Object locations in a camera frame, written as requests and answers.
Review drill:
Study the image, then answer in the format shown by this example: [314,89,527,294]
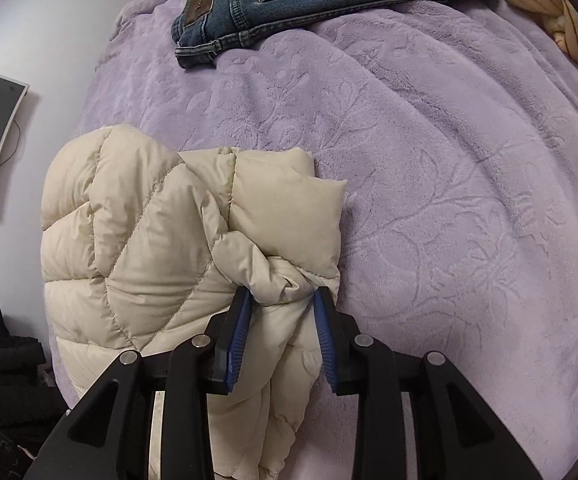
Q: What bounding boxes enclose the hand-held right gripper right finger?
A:
[314,287,542,480]

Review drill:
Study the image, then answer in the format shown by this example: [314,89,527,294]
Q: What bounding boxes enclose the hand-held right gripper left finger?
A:
[24,286,253,480]

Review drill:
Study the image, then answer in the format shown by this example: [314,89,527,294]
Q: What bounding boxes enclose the cream puffer jacket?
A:
[40,124,347,480]

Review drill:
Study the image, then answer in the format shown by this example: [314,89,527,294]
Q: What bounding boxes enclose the purple plush blanket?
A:
[49,0,578,480]

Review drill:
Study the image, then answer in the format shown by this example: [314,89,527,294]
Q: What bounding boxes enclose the black fuzzy cloth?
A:
[0,304,67,441]

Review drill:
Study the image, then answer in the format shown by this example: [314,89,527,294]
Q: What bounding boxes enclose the blue jeans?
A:
[171,0,494,70]

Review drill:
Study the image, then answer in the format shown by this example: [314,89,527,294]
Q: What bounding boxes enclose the black cable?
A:
[0,116,23,166]

